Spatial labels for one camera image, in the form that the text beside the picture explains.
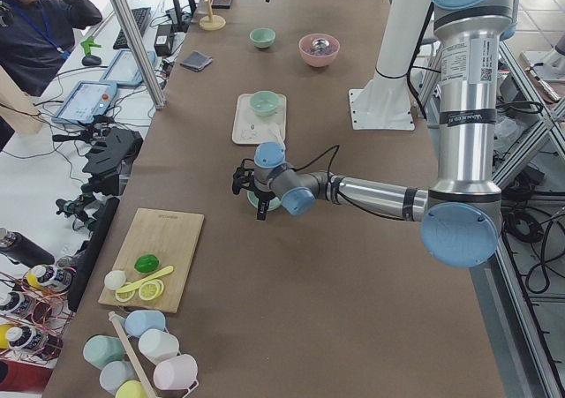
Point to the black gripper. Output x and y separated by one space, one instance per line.
262 198

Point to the white ceramic spoon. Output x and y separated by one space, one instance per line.
274 130

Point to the white mug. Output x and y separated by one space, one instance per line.
158 346

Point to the pink bowl with ice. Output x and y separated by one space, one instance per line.
318 61

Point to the green bowl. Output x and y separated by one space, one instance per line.
262 37
264 103
274 203

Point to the seated person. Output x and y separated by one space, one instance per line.
40 38

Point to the blue teach pendant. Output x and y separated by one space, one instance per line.
123 70
87 100

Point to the blue mug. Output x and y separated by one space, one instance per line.
139 321

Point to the beige rabbit tray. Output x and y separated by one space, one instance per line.
249 129

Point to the white garlic bulb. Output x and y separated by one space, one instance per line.
115 279

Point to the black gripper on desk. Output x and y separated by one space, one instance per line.
109 160

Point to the lemon slice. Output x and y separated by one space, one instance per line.
150 290
123 297

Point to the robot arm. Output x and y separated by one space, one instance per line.
460 214

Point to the black water bottle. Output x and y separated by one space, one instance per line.
22 250

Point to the yellow mug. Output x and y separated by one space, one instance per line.
131 389

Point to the yellow drink bottle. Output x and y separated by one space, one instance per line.
52 278

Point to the green plastic tool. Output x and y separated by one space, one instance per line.
88 44

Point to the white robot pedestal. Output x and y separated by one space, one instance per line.
384 103

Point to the black computer mouse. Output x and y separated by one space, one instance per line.
91 60

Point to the green mug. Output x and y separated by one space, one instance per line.
100 350

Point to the aluminium frame post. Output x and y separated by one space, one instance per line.
134 39

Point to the green bowl on tray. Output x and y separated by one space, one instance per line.
264 103

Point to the bamboo cutting board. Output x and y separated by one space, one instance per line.
170 236

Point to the grey mug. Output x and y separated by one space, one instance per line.
115 374

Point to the pink mug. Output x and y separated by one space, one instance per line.
177 373

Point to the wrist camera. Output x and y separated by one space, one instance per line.
243 178

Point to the grey folded cloth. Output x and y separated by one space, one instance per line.
196 61

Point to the green lime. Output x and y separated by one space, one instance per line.
146 263

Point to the yellow plastic knife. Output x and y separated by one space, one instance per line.
137 284

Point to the wooden mug tree stand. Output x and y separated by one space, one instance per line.
211 22

